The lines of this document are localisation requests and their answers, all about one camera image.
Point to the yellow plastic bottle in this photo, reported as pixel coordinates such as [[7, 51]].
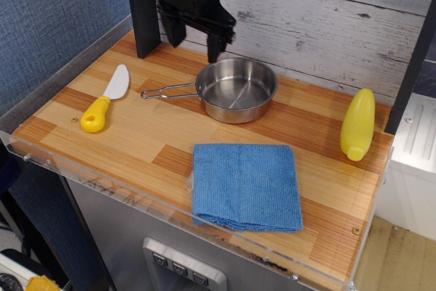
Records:
[[358, 125]]

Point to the clear acrylic front guard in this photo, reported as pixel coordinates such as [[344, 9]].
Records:
[[138, 200]]

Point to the blue folded cloth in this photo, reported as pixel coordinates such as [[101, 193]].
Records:
[[246, 187]]

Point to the dark grey vertical post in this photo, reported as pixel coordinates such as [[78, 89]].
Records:
[[146, 26]]

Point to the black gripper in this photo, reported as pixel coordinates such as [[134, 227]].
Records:
[[207, 16]]

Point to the dark right vertical post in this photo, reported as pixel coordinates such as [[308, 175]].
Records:
[[413, 69]]

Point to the stainless steel pot with handle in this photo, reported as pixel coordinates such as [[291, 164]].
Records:
[[233, 91]]

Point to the silver button control panel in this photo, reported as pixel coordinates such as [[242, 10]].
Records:
[[159, 255]]

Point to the white side cabinet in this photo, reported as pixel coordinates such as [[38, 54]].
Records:
[[407, 194]]

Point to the yellow object bottom left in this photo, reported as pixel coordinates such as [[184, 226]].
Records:
[[41, 283]]

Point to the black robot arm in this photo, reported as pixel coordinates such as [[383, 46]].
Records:
[[207, 16]]

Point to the yellow handled toy knife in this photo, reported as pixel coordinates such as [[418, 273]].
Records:
[[94, 118]]

